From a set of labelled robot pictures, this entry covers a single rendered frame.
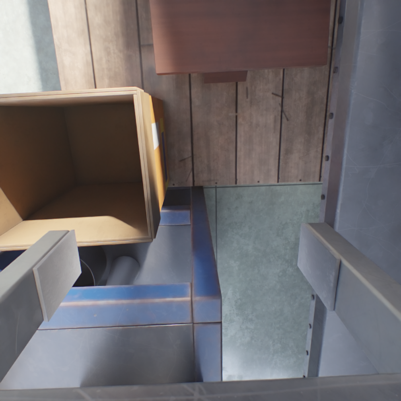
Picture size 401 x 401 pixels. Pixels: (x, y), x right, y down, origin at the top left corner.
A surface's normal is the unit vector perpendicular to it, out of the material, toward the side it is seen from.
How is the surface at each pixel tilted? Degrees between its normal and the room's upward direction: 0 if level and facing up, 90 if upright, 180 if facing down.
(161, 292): 90
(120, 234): 90
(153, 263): 0
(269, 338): 0
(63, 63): 0
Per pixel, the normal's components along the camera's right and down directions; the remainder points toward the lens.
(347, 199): -0.48, 0.27
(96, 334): 0.04, 0.29
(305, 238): -1.00, 0.03
